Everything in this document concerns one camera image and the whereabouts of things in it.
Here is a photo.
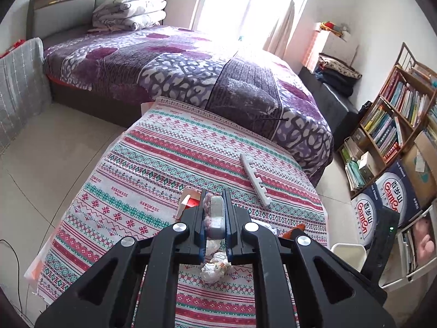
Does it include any patterned striped tablecloth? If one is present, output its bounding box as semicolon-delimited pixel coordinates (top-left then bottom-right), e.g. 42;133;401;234
36;97;330;328

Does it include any red crushed cigarette box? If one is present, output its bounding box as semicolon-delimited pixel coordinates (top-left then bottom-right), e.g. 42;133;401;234
175;187;201;220

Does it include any brown cardboard box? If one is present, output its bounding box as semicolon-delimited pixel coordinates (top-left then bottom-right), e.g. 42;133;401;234
401;131;437;208

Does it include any purple patterned bed quilt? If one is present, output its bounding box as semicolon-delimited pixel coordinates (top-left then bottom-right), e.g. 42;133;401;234
43;26;333;184

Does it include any dark storage bench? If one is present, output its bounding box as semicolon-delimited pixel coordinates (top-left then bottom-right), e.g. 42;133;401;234
299;67;359;151

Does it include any grey checked covered chair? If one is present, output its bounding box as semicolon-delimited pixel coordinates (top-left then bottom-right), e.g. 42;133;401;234
0;38;51;151

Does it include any lower blue Ganten box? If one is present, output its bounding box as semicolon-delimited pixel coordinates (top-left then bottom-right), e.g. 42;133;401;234
351;182;383;249

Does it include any white trash bin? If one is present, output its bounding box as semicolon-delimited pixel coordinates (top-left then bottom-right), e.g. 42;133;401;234
331;243;367;272

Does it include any wooden bookshelf with books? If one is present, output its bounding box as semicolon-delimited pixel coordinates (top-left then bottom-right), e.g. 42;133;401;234
338;43;436;198

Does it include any white magazine rack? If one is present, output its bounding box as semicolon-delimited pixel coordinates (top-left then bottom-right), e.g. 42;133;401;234
379;200;436;292

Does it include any dark bed headboard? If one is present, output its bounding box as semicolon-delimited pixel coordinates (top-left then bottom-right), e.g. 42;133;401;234
26;0;105;39

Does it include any folded clothes pile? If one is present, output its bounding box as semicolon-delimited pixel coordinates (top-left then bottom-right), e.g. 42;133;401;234
313;53;362;98

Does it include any blue ganten box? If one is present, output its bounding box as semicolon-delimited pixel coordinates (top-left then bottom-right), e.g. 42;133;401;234
376;161;421;228
351;182;383;249

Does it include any window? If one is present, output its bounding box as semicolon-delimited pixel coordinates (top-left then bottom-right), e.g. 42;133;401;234
193;0;287;46

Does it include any white tissue ball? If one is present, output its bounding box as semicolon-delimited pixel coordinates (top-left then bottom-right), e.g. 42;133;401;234
200;252;231;284

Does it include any white notched plastic strip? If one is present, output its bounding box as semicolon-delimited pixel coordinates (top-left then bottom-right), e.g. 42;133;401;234
240;153;272;207

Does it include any pink sheer curtain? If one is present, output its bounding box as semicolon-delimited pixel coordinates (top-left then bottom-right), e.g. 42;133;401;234
263;0;296;58

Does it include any orange peel scrap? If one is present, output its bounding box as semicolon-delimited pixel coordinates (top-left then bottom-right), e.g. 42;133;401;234
278;224;307;240

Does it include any white cabinet with items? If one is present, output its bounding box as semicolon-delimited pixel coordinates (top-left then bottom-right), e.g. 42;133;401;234
302;22;359;73

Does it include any folded grey white duvet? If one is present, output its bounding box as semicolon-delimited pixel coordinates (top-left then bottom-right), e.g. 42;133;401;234
92;0;167;31

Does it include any black floor cable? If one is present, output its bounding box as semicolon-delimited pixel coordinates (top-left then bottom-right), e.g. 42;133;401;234
0;238;27;315

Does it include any upper blue Ganten box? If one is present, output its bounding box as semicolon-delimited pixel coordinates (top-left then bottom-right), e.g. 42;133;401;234
376;161;421;228

